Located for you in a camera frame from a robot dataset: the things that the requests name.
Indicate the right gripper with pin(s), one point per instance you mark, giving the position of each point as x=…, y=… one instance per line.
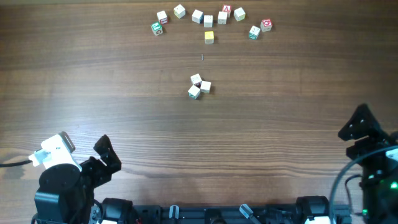
x=357, y=124

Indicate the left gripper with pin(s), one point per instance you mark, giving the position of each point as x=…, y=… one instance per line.
x=95, y=165

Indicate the white block green side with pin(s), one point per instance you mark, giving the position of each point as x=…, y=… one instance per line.
x=194, y=92

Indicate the wooden block red letter side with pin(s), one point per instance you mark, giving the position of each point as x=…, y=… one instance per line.
x=196, y=80

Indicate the white patterned wooden block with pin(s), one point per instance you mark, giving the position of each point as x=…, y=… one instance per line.
x=205, y=86

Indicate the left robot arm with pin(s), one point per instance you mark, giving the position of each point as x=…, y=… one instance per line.
x=66, y=188

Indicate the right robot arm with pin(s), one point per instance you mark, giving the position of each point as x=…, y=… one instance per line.
x=375, y=152

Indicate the green letter wooden block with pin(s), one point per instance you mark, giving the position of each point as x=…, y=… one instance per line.
x=157, y=28

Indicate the red letter O block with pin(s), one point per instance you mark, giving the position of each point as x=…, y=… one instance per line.
x=266, y=25

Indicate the white block red side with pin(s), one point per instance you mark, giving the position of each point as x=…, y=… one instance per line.
x=162, y=17

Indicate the white block green trim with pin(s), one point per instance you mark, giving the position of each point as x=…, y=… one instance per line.
x=254, y=32

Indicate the yellow top wooden block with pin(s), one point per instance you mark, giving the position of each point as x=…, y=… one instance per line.
x=209, y=37

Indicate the white block yellow edge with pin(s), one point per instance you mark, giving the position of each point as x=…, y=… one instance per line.
x=179, y=11

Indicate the white block blue side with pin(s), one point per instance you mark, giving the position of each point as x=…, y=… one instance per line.
x=197, y=16

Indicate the plain white letter block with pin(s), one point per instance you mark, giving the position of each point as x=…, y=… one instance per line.
x=208, y=21

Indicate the white block yellow side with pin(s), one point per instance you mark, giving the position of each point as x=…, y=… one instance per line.
x=239, y=14

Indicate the white wooden block centre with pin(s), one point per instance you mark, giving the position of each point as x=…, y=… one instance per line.
x=222, y=17

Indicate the red letter A block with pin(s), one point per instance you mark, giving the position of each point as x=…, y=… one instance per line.
x=227, y=8

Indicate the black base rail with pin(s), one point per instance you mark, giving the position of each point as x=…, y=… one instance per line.
x=282, y=213

